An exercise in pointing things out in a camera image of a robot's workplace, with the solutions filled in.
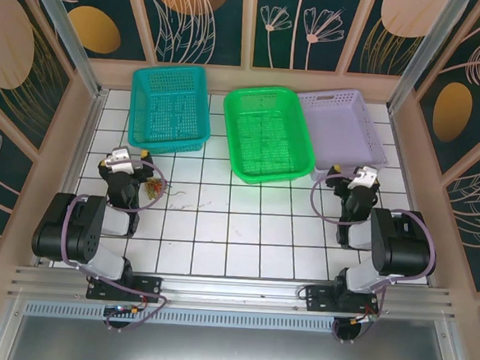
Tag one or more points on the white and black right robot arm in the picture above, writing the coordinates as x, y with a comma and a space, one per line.
404, 245

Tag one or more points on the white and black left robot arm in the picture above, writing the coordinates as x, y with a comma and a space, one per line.
76, 226

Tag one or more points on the lavender plastic basket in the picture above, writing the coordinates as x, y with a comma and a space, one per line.
342, 129

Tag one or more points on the teal plastic basket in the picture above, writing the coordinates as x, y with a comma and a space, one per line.
170, 113

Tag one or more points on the green plastic basket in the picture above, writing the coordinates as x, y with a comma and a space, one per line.
267, 136

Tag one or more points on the grey metal sheet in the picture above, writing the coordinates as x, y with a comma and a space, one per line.
228, 352

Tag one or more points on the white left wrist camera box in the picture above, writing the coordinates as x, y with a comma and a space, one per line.
118, 160

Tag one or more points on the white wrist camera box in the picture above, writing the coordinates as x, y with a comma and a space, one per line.
118, 160
364, 177

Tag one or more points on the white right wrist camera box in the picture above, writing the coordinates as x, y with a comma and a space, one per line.
364, 177

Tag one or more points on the aluminium frame post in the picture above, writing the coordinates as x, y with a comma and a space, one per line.
425, 57
68, 40

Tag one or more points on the aluminium extrusion rail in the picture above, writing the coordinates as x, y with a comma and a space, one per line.
232, 290

